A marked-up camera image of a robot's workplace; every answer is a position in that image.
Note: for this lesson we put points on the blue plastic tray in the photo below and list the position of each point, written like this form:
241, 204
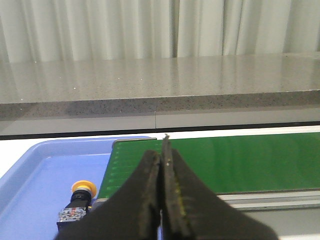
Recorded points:
39, 184

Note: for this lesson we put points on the white pleated curtain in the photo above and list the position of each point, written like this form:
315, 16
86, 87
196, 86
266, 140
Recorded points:
52, 30

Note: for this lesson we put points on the yellow push button switch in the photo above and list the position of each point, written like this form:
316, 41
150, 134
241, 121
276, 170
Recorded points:
83, 191

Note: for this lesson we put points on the green conveyor belt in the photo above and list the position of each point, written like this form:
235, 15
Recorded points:
254, 163

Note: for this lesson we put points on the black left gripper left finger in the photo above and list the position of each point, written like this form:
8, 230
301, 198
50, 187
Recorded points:
131, 213

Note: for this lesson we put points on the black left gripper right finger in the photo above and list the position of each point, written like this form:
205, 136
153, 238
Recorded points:
176, 172

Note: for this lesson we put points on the aluminium conveyor frame rail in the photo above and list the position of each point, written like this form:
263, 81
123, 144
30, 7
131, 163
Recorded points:
270, 201

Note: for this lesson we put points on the grey stone counter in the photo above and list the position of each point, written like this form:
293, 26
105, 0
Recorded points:
85, 96

